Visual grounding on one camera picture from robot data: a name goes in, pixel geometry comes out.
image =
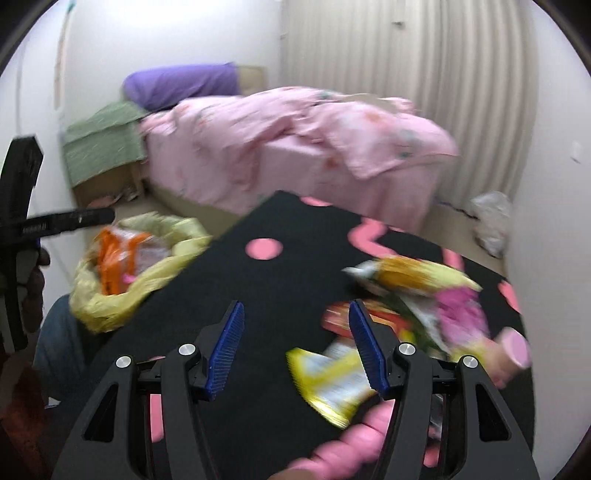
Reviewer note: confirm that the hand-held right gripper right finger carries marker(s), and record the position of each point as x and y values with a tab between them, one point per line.
367	350

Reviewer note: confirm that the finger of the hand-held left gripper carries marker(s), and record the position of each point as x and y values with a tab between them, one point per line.
74	220

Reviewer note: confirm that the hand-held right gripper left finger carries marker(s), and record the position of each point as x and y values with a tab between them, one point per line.
226	350

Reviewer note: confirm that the red snack packet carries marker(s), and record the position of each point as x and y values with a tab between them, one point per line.
341	318

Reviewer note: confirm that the yellow white snack packet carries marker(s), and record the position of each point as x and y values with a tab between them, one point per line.
332	378

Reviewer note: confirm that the orange snack packet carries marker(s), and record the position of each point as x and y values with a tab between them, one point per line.
115	258

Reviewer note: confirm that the yellow plastic bin bag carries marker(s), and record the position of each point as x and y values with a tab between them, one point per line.
106	309

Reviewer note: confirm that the pink snack packet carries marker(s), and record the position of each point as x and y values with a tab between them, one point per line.
461	314

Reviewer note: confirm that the pink cup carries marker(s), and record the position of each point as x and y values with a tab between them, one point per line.
512	353

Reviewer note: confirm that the person's left hand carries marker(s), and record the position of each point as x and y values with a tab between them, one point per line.
34	293

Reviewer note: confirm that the pink slipper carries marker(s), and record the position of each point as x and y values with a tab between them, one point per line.
104	201
130	194

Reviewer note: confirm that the wooden nightstand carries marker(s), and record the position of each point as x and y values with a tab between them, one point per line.
99	187

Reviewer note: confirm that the green checked cloth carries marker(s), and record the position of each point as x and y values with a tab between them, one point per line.
101	138

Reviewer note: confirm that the black pink-patterned tablecloth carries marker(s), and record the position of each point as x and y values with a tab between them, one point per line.
286	286

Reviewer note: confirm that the pink caterpillar toy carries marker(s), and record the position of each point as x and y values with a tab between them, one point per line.
351	438

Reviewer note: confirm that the person's jeans leg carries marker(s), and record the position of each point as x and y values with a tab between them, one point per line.
60	344

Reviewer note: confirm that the purple pillow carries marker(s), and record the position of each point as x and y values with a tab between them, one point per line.
180	85

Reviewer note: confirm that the clear plastic bag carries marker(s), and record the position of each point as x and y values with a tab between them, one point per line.
491	221

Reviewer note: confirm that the bed with pink sheet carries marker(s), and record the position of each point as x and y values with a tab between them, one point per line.
295	170

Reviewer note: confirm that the brown fuzzy cloth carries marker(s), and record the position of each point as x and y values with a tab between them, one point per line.
23	415

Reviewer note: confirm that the pink floral duvet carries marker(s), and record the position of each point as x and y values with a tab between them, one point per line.
258	134

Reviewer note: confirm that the pink floral pillow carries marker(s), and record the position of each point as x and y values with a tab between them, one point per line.
383	134

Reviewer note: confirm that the beige headboard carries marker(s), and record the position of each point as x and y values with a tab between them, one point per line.
254	77

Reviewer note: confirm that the cream fluted wardrobe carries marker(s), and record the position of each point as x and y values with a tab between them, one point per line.
415	92

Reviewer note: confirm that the white wall switch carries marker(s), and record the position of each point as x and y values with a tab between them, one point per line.
576	152

